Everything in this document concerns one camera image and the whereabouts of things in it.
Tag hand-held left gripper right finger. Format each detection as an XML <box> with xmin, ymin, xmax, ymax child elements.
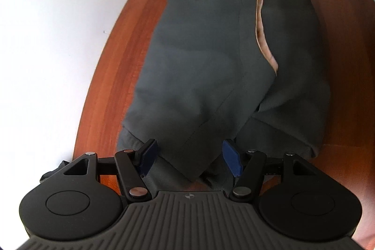
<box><xmin>222</xmin><ymin>139</ymin><xmax>317</xmax><ymax>204</ymax></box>

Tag dark garment at table edge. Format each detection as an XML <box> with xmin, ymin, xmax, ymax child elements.
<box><xmin>39</xmin><ymin>160</ymin><xmax>71</xmax><ymax>182</ymax></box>

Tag dark grey shorts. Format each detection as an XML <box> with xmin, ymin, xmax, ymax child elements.
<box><xmin>116</xmin><ymin>0</ymin><xmax>331</xmax><ymax>190</ymax></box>

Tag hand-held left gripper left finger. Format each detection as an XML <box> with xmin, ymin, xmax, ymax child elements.
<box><xmin>63</xmin><ymin>138</ymin><xmax>159</xmax><ymax>204</ymax></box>

